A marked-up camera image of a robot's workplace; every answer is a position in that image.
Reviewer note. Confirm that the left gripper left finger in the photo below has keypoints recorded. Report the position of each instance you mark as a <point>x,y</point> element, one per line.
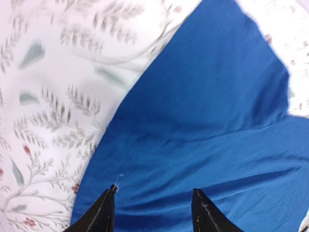
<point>100,216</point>

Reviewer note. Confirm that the floral table mat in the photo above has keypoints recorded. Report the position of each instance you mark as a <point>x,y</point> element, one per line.
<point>65,68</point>

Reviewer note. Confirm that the blue printed t-shirt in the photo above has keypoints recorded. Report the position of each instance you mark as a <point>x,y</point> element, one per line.
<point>210,112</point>

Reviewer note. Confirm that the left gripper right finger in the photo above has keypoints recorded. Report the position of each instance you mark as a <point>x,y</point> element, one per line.
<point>206,216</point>

